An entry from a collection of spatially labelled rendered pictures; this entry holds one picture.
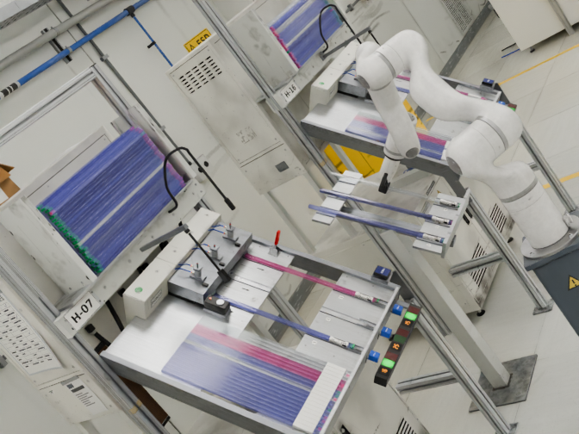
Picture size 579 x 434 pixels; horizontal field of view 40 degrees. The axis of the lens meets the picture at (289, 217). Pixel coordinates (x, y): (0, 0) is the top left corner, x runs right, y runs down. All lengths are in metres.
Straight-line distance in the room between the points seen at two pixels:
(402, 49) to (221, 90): 1.31
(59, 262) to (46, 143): 2.01
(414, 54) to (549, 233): 0.64
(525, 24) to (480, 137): 4.63
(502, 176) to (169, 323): 1.10
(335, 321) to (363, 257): 1.19
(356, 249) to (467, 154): 1.56
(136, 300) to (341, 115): 1.41
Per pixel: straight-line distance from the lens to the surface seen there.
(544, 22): 6.78
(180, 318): 2.53
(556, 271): 2.38
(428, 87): 2.31
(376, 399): 2.94
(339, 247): 3.71
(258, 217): 5.14
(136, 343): 2.48
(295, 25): 3.59
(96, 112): 4.66
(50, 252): 2.45
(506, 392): 3.21
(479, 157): 2.21
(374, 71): 2.36
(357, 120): 3.44
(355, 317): 2.55
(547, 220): 2.33
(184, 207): 2.76
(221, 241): 2.70
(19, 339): 2.66
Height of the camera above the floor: 1.78
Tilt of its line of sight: 14 degrees down
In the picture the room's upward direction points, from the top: 38 degrees counter-clockwise
